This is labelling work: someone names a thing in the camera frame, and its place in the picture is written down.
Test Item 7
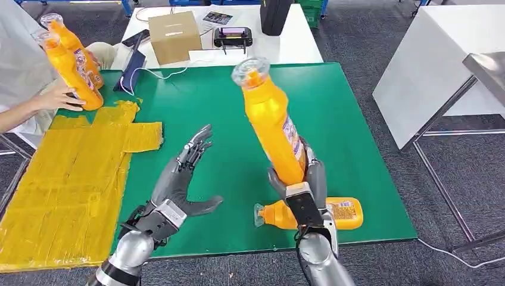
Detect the person's right hand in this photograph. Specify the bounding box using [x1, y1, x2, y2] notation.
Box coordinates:
[33, 78, 88, 113]

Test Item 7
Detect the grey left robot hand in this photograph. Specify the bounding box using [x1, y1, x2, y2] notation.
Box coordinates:
[149, 124, 224, 218]

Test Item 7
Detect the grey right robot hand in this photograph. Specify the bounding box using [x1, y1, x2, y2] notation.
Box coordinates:
[267, 137, 329, 212]

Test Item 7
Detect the orange drink bottle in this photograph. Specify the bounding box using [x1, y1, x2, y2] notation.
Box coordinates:
[39, 13, 105, 91]
[36, 31, 104, 111]
[230, 57, 308, 186]
[253, 197, 364, 231]

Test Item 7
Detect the person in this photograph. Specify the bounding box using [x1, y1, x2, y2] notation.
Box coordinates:
[0, 0, 118, 135]

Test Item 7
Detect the green table mat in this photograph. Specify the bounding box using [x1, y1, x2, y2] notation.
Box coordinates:
[55, 62, 419, 262]

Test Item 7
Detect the dark blue phone stand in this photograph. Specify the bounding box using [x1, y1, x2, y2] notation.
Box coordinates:
[113, 37, 147, 94]

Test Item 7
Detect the yellow sheet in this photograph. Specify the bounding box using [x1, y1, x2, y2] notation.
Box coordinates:
[0, 100, 164, 274]

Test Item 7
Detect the black phone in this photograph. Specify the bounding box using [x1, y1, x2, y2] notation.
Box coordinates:
[121, 29, 151, 48]

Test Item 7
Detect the brown cardboard box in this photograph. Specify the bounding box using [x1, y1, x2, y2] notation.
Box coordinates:
[148, 10, 203, 66]

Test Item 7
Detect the white paper sheet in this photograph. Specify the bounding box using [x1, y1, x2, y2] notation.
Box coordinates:
[188, 48, 238, 64]

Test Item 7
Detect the white rectangular table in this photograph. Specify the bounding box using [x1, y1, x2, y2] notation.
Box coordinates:
[110, 4, 325, 71]

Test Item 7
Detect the black handheld controller with screen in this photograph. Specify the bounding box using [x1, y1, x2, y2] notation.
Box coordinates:
[213, 26, 254, 55]

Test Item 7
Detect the large white table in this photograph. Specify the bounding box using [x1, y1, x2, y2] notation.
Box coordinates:
[372, 4, 505, 151]

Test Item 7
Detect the green plastic crate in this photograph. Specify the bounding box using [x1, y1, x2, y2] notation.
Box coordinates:
[295, 0, 326, 29]

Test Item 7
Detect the black cylindrical object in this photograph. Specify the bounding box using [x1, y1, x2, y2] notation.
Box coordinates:
[259, 0, 294, 37]

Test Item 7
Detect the printed leaflet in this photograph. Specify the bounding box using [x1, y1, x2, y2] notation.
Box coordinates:
[202, 11, 234, 26]

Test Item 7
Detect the steel bench top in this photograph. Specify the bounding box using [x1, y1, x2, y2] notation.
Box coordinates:
[462, 51, 505, 108]

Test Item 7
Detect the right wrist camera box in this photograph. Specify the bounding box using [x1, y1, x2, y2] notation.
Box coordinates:
[285, 182, 325, 230]

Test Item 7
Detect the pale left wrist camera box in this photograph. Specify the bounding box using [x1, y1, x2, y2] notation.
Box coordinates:
[134, 199, 188, 244]

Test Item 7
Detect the grey metal frame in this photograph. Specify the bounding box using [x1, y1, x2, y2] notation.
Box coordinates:
[0, 134, 32, 214]

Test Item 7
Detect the thin white cable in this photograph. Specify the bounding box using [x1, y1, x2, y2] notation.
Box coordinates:
[118, 63, 191, 97]

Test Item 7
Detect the blue metal rack frame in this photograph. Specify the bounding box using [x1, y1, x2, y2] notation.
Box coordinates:
[15, 0, 133, 17]

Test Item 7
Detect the metal table frame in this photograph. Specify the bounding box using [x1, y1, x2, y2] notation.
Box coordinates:
[410, 74, 505, 253]

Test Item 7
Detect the white floor cable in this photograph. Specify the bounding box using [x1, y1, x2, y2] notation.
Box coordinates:
[417, 238, 505, 270]

